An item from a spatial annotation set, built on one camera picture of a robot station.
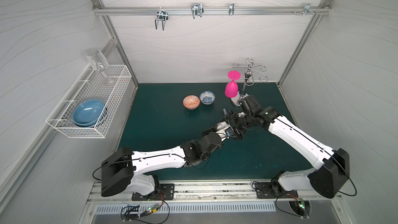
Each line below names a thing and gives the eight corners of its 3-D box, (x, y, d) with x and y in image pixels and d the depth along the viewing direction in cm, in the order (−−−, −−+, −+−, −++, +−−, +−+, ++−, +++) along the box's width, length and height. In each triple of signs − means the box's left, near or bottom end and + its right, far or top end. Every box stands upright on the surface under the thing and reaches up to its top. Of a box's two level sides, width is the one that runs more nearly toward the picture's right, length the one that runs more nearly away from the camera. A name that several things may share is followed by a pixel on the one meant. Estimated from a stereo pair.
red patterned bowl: (182, 112, 106) (181, 107, 102) (184, 99, 114) (183, 94, 110) (200, 112, 106) (200, 107, 102) (200, 99, 114) (200, 94, 110)
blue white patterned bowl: (199, 106, 112) (199, 100, 107) (199, 96, 118) (199, 90, 113) (215, 106, 112) (215, 100, 107) (214, 96, 118) (214, 90, 113)
